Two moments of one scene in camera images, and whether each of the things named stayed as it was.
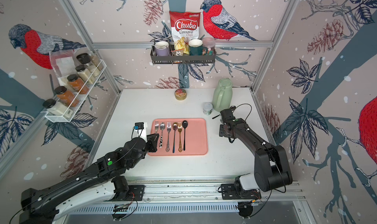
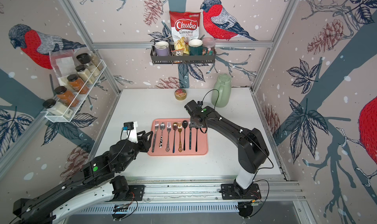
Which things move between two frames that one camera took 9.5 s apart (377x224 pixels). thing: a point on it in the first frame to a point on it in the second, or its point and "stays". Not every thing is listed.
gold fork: x=179 y=127 stays
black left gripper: x=151 y=139 to x=143 y=141
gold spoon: x=175 y=126 stays
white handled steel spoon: x=162 y=126 stays
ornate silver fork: x=168 y=126 stays
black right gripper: x=221 y=132 to x=191 y=124
